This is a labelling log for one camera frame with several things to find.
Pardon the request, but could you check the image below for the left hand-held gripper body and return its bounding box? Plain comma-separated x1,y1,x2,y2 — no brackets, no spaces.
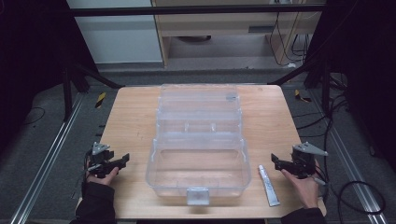
85,142,115,179

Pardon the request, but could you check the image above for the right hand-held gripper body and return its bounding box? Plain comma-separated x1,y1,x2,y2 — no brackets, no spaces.
286,141,329,180

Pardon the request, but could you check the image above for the white tube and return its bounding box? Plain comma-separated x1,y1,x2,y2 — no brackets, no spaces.
257,164,281,207

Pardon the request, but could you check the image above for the clear plastic storage box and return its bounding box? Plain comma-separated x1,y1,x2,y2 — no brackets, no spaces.
145,83,252,207

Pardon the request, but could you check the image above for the person's left hand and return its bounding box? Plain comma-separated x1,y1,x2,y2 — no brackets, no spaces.
86,157,120,187

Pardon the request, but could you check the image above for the person's right hand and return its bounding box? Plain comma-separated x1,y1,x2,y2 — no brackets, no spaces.
280,159,321,209

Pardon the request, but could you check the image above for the wooden desk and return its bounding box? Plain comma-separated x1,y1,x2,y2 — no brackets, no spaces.
76,84,327,220

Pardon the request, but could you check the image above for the yellow black tape marker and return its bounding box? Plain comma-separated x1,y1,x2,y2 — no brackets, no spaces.
94,91,107,109
294,89,312,104

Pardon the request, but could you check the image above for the black metal stand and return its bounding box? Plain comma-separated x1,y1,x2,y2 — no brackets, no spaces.
268,59,332,115
61,62,125,122

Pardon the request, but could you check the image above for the white cabinet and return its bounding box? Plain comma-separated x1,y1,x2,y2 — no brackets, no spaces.
66,0,163,64

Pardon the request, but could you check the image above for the black crossbar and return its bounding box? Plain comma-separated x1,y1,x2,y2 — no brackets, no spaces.
66,3,328,17

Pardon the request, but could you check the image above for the aluminium rail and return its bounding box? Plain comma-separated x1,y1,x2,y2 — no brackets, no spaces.
311,90,389,224
10,92,86,224

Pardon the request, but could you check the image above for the black cable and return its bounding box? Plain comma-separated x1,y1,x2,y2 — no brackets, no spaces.
320,180,387,216

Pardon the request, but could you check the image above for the bundle of black cables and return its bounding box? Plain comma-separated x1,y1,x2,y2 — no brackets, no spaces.
269,12,312,68

